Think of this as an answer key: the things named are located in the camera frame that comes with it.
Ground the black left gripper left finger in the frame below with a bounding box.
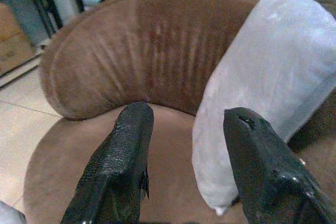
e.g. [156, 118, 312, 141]
[60, 102, 154, 224]

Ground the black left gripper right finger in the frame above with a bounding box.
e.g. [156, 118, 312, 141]
[224, 106, 336, 224]

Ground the grey square pillow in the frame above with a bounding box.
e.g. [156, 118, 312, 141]
[0, 199, 27, 224]
[192, 0, 336, 217]

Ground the brown round velvet sofa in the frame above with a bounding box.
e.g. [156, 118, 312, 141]
[23, 0, 336, 224]

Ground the brown cardboard box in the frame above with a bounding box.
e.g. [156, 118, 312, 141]
[0, 1, 37, 75]

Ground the black metal storage rack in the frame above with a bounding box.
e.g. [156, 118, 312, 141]
[0, 0, 64, 90]

